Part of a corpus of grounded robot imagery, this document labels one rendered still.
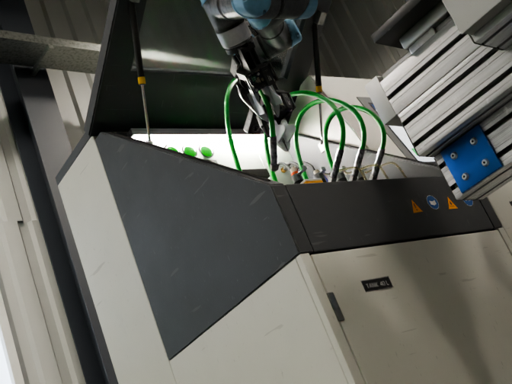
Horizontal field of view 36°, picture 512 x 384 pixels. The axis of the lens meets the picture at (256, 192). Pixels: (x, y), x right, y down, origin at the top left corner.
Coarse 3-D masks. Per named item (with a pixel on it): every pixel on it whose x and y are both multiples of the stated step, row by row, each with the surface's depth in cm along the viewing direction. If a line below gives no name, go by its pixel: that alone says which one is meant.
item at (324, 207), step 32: (288, 192) 163; (320, 192) 168; (352, 192) 174; (384, 192) 180; (416, 192) 187; (448, 192) 194; (320, 224) 163; (352, 224) 168; (384, 224) 174; (416, 224) 180; (448, 224) 187; (480, 224) 194
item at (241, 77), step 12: (240, 48) 180; (252, 48) 181; (240, 60) 185; (252, 60) 182; (264, 60) 185; (240, 72) 186; (252, 72) 182; (264, 72) 184; (240, 84) 189; (252, 84) 185; (264, 84) 185
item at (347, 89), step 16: (336, 80) 258; (352, 80) 263; (368, 80) 269; (304, 96) 254; (336, 96) 249; (352, 96) 254; (368, 96) 260; (304, 128) 255; (336, 128) 244; (352, 128) 239; (368, 128) 243; (352, 144) 239; (368, 144) 236; (496, 192) 206; (496, 208) 202
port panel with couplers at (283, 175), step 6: (264, 156) 247; (282, 156) 252; (288, 156) 253; (264, 162) 245; (288, 162) 251; (282, 168) 247; (276, 174) 245; (282, 174) 247; (288, 174) 248; (282, 180) 246; (288, 180) 247
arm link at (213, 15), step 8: (200, 0) 179; (208, 0) 177; (216, 0) 175; (208, 8) 178; (216, 8) 176; (208, 16) 180; (216, 16) 178; (216, 24) 180; (224, 24) 179; (232, 24) 179; (216, 32) 182
